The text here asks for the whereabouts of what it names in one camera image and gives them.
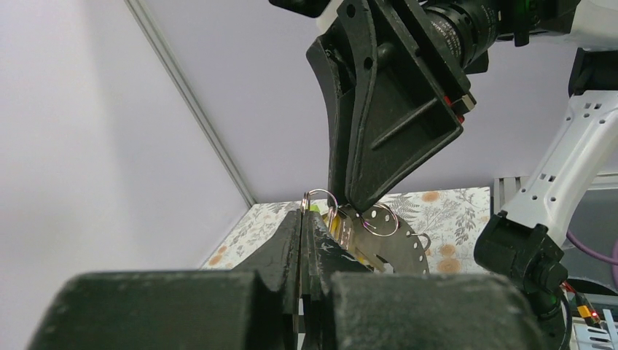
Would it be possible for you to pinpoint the yellow key tag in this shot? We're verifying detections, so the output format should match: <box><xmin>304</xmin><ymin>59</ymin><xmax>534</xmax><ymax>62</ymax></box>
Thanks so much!
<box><xmin>310</xmin><ymin>204</ymin><xmax>345</xmax><ymax>243</ymax></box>

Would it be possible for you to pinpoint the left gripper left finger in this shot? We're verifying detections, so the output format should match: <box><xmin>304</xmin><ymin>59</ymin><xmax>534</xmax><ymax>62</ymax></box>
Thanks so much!
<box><xmin>28</xmin><ymin>211</ymin><xmax>301</xmax><ymax>349</ymax></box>

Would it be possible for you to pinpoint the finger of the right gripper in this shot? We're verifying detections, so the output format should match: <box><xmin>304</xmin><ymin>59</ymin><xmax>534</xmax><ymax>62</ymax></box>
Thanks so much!
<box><xmin>338</xmin><ymin>1</ymin><xmax>463</xmax><ymax>211</ymax></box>
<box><xmin>306</xmin><ymin>34</ymin><xmax>357</xmax><ymax>206</ymax></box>

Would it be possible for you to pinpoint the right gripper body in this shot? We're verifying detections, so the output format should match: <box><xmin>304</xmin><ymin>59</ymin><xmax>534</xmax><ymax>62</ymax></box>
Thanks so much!
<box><xmin>367</xmin><ymin>1</ymin><xmax>490</xmax><ymax>126</ymax></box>

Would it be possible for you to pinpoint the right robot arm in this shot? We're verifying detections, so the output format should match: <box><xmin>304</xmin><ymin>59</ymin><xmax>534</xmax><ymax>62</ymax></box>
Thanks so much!
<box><xmin>281</xmin><ymin>1</ymin><xmax>617</xmax><ymax>349</ymax></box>

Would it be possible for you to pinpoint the floral table mat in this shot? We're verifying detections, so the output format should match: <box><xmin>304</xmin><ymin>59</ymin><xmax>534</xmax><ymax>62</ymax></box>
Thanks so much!
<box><xmin>201</xmin><ymin>187</ymin><xmax>490</xmax><ymax>274</ymax></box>

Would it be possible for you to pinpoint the large silver keyring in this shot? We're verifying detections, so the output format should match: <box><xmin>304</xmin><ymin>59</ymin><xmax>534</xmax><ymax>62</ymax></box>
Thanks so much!
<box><xmin>300</xmin><ymin>189</ymin><xmax>431</xmax><ymax>276</ymax></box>

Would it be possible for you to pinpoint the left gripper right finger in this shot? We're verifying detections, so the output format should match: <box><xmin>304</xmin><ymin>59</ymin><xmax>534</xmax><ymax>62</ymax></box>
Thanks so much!
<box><xmin>301</xmin><ymin>211</ymin><xmax>546</xmax><ymax>349</ymax></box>

